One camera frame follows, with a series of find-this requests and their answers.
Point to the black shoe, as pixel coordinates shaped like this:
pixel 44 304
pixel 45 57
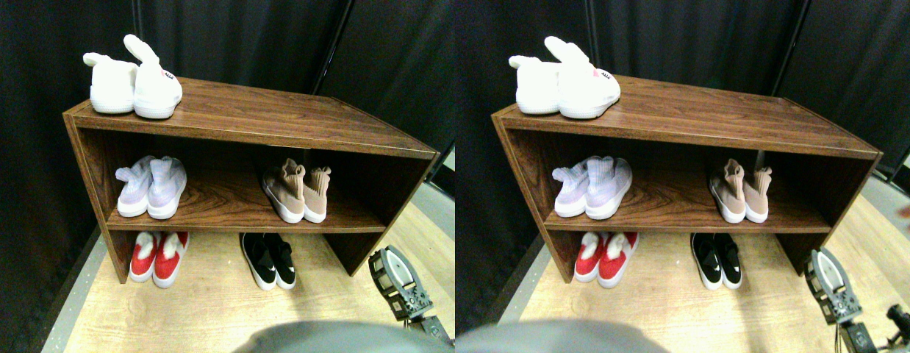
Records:
pixel 706 263
pixel 259 263
pixel 282 261
pixel 728 261

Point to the beige shoe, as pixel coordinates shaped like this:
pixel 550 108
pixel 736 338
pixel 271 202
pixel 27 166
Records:
pixel 317 200
pixel 284 195
pixel 758 200
pixel 728 195

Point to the red shoe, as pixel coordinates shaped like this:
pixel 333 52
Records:
pixel 168 265
pixel 142 262
pixel 617 265
pixel 587 262

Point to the lilac shoe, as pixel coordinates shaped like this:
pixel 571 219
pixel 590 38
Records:
pixel 167 191
pixel 608 191
pixel 134 193
pixel 571 193

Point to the white shoe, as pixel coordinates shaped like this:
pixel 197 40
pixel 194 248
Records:
pixel 537 88
pixel 113 88
pixel 589 92
pixel 157 92

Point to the brown shoe rack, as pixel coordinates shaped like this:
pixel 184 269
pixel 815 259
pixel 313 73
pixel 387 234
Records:
pixel 683 114
pixel 256 114

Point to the black curtain stand pole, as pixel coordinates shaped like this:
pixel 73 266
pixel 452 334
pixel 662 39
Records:
pixel 793 48
pixel 589 26
pixel 136 22
pixel 331 48

